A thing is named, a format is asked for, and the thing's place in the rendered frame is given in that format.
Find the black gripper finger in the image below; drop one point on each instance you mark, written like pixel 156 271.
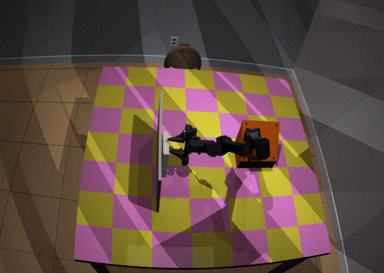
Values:
pixel 179 138
pixel 176 152

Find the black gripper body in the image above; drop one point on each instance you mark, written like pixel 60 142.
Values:
pixel 191 146

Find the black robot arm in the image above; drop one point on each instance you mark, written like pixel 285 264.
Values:
pixel 253 140

